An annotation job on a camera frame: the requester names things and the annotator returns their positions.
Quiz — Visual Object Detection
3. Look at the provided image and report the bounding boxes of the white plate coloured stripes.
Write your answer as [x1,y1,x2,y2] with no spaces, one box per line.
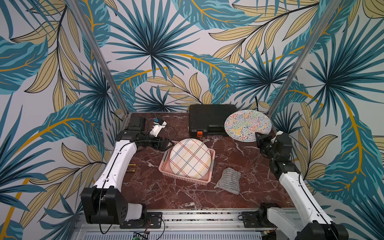
[169,139,213,180]

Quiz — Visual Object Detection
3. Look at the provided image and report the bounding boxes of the colourful speckled plate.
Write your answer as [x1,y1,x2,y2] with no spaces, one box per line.
[224,110,272,143]

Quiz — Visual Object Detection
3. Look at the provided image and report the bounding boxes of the grey striped cloth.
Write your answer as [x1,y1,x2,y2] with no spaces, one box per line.
[214,168,242,195]

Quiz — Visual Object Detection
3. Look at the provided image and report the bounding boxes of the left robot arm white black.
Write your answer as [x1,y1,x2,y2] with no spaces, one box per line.
[81,116,174,225]

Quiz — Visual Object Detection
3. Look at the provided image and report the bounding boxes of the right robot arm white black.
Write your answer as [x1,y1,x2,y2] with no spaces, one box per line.
[255,133,349,240]

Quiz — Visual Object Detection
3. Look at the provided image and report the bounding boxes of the pink plastic basket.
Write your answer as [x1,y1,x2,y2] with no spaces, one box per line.
[159,139,216,186]

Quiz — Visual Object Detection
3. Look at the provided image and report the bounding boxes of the black tool case orange latches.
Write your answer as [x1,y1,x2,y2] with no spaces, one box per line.
[189,104,237,138]

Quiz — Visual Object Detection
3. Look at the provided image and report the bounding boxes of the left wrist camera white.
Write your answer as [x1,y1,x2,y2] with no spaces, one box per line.
[150,118,167,137]

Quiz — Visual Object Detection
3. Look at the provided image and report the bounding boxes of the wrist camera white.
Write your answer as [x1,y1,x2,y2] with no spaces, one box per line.
[271,131,284,142]
[150,118,167,137]

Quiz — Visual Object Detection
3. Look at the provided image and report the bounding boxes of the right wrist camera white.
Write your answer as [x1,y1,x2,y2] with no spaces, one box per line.
[271,131,284,142]

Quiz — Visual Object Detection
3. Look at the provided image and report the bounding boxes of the yellow handled pliers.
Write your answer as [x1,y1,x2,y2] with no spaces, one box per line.
[127,164,136,173]

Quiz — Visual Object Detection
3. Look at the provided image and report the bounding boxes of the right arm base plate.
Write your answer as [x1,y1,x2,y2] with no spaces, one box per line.
[238,211,278,229]

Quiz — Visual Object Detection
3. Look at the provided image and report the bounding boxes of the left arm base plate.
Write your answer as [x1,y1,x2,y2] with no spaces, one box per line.
[120,212,164,229]

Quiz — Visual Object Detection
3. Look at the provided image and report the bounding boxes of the aluminium front rail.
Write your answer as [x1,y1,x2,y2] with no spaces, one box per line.
[72,209,288,240]

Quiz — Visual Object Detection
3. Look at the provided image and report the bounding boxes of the right aluminium frame post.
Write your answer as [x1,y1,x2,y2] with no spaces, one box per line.
[268,1,342,117]

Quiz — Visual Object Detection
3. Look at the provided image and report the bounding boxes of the aluminium frame post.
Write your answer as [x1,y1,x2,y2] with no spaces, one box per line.
[67,0,129,117]
[268,1,342,117]

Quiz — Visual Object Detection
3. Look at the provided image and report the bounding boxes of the left aluminium frame post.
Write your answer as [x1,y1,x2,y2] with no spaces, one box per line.
[67,0,129,117]

